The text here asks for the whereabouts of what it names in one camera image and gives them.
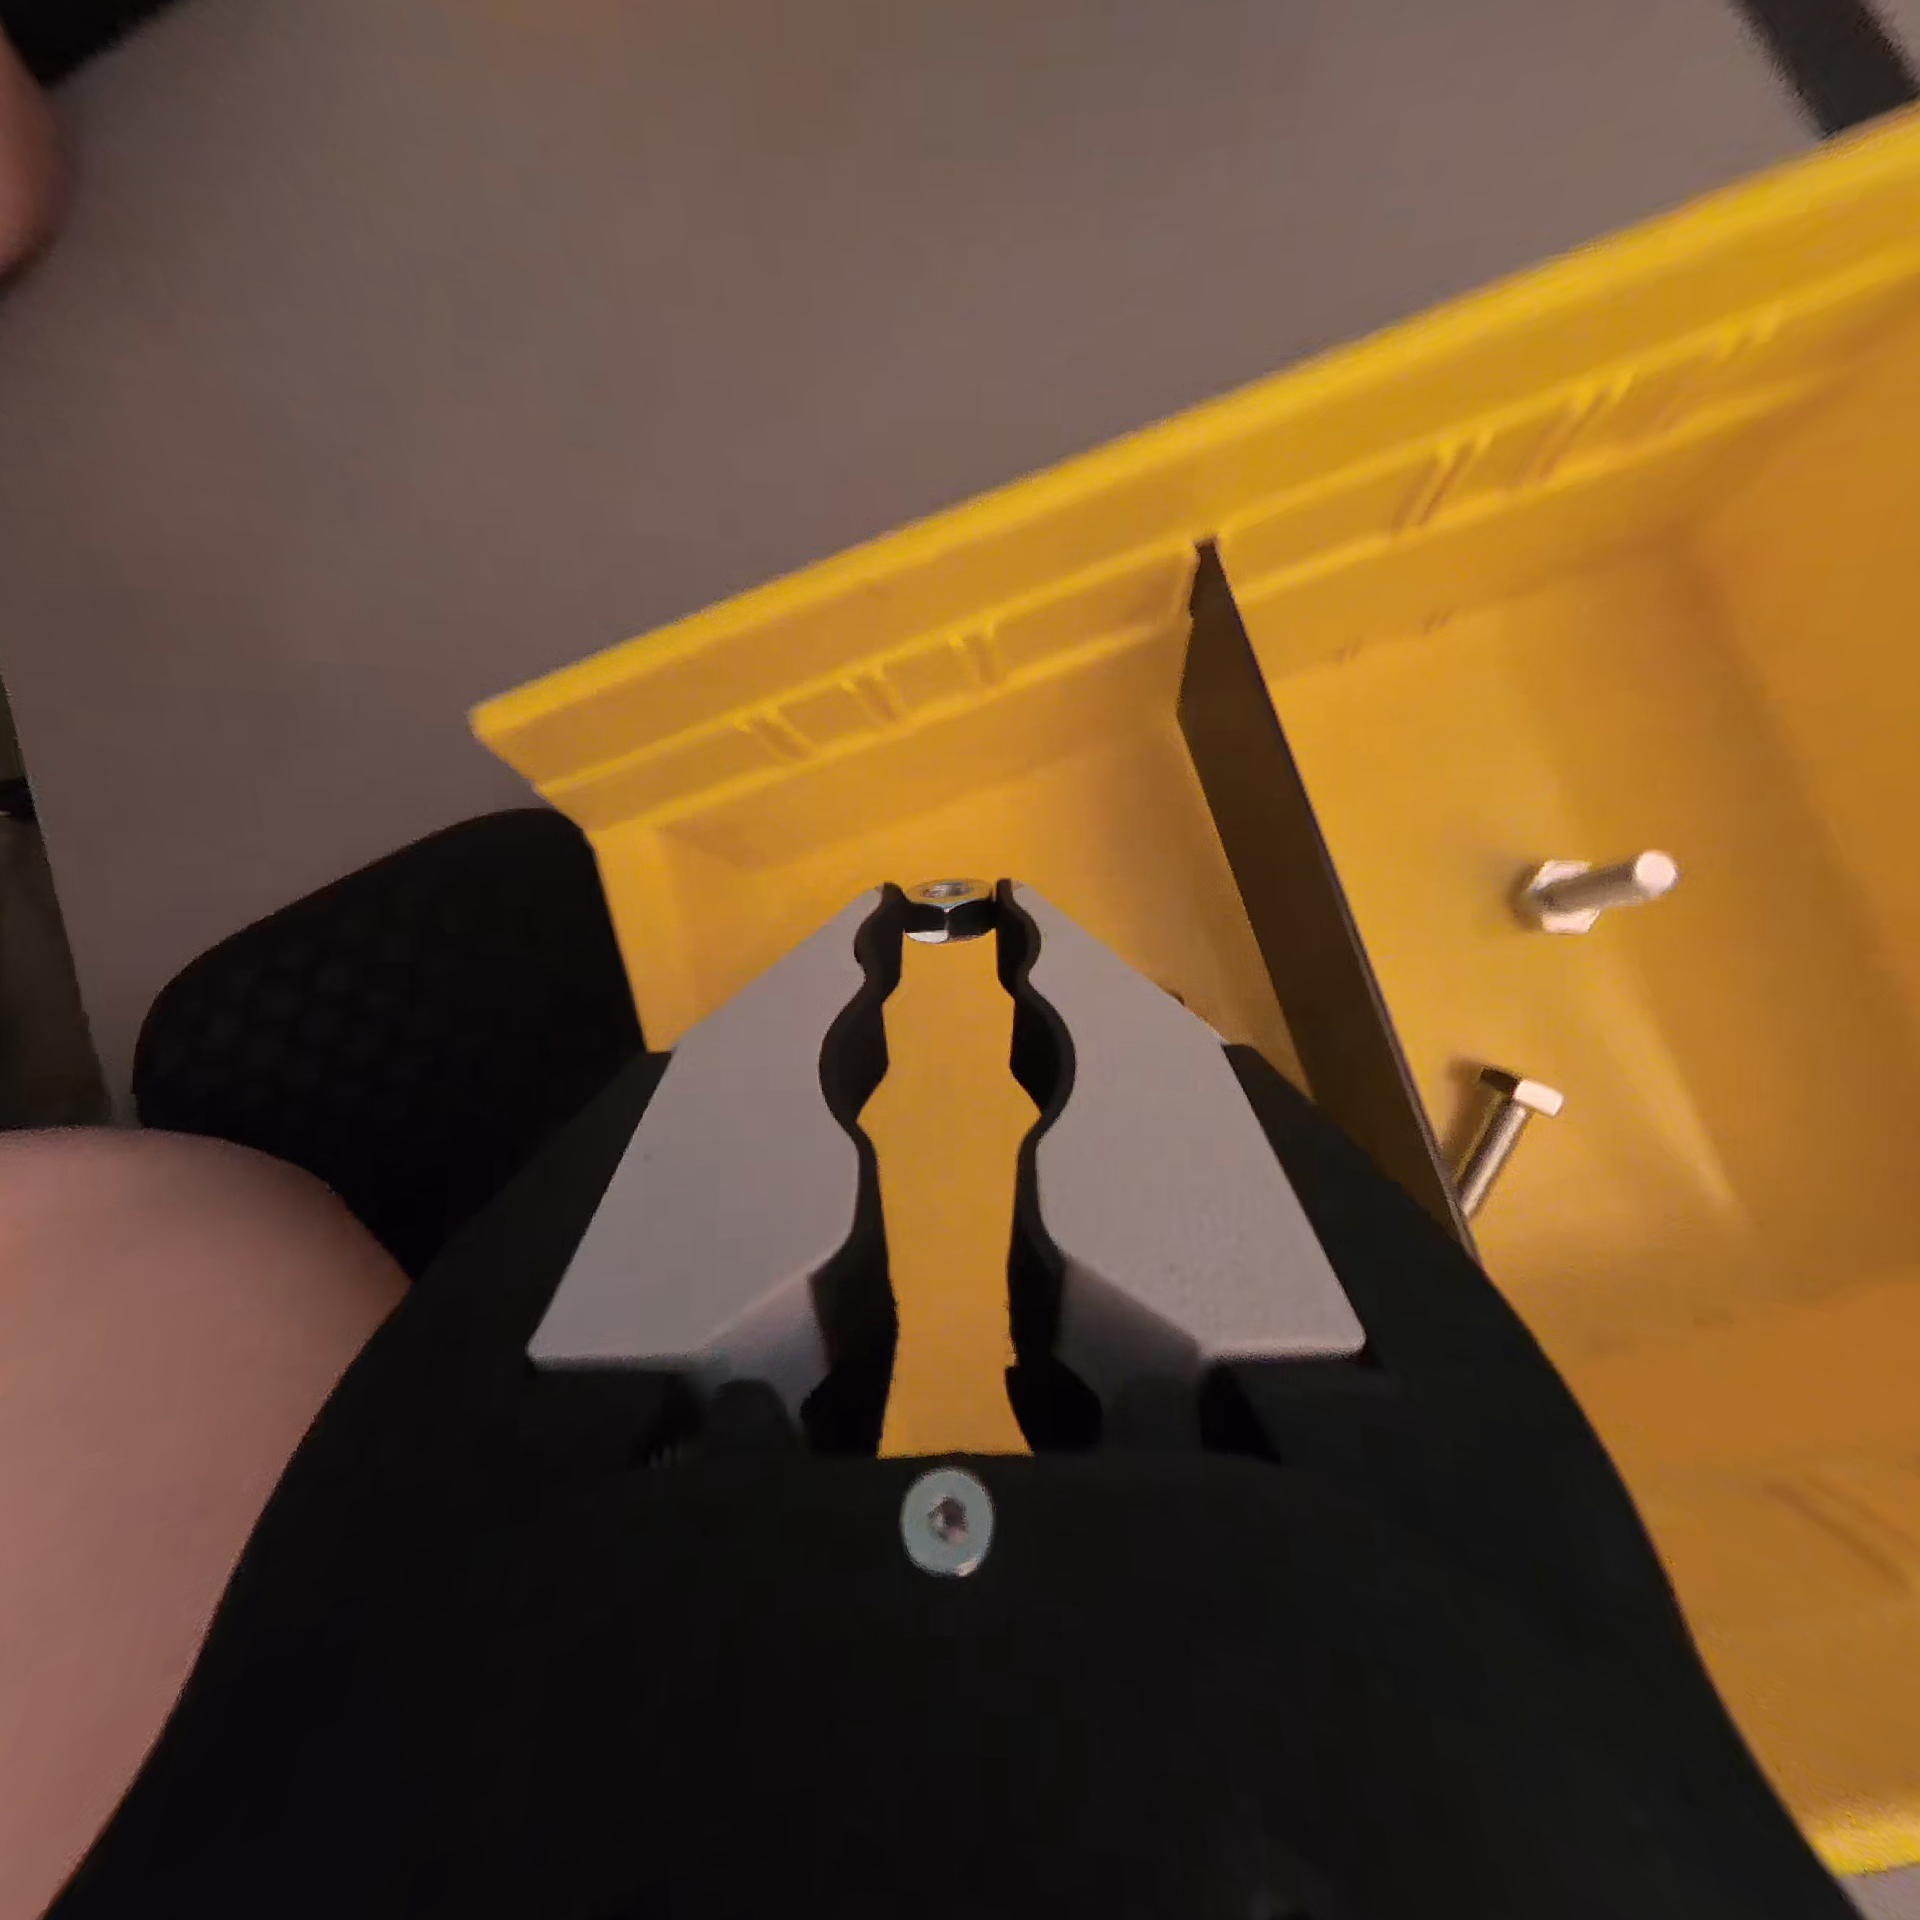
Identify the steel hex bolt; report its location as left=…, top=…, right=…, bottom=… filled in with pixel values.
left=1510, top=847, right=1683, bottom=939
left=1448, top=1065, right=1565, bottom=1219

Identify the yellow plastic bin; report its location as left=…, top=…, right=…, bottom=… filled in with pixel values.
left=468, top=104, right=1920, bottom=1877

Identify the person's right forearm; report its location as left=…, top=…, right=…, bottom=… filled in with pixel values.
left=0, top=1123, right=414, bottom=1920

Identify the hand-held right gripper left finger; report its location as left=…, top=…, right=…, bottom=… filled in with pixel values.
left=528, top=882, right=905, bottom=1454

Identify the black bin divider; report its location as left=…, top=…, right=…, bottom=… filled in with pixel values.
left=1177, top=538, right=1478, bottom=1255

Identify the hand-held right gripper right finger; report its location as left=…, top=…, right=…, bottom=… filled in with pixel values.
left=984, top=877, right=1368, bottom=1454

